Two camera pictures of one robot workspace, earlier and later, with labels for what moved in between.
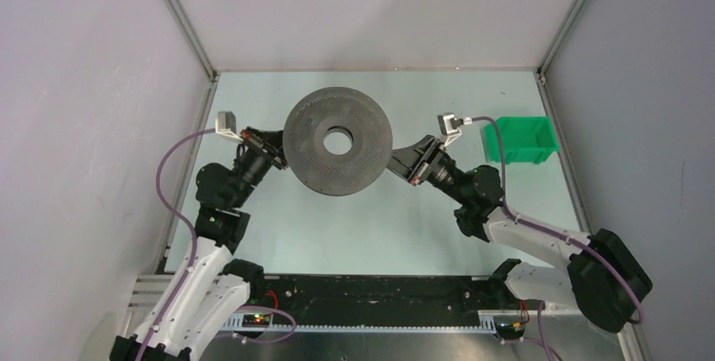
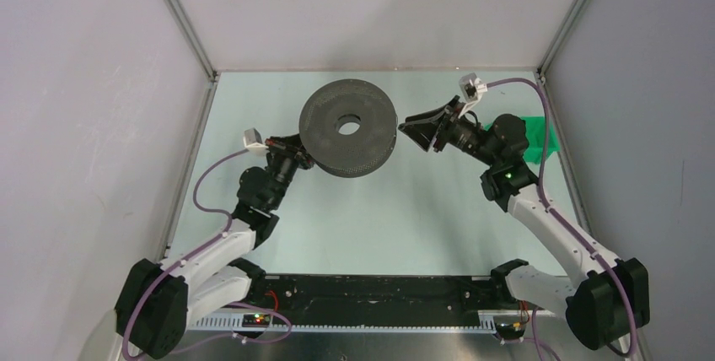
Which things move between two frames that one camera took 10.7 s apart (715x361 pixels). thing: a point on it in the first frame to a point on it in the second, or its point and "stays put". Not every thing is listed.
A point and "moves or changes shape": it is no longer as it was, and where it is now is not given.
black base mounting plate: (379, 294) stays put
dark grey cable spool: (348, 111) moves or changes shape
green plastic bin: (524, 139) stays put
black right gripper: (416, 163) to (423, 128)
